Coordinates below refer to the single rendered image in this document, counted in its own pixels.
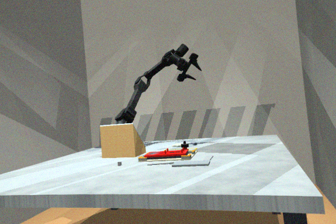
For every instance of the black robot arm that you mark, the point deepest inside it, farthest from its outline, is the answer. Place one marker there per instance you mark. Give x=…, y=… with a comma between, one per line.
x=127, y=114

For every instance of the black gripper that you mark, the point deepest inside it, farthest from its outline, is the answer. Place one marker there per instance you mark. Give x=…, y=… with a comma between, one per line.
x=193, y=60

